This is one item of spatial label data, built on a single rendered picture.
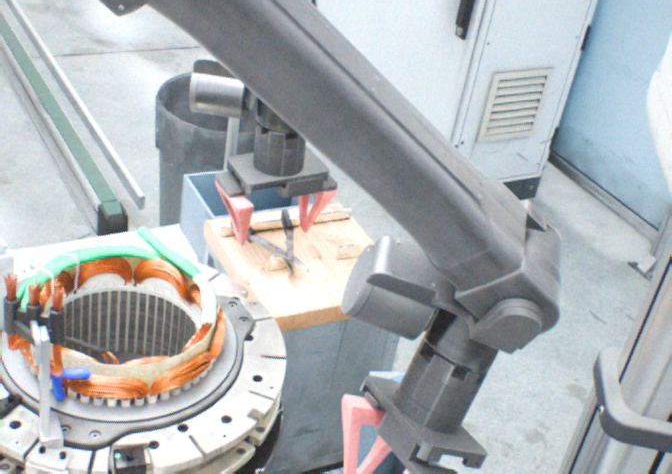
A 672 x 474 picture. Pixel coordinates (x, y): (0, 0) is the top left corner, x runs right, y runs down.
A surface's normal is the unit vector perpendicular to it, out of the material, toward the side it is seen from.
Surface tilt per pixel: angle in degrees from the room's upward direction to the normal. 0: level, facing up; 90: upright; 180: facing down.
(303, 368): 90
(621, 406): 0
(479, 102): 90
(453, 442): 24
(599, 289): 0
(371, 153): 105
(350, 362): 90
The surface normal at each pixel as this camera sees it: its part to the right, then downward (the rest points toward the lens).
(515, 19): 0.48, 0.53
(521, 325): -0.18, 0.74
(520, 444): 0.15, -0.83
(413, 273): 0.31, -0.58
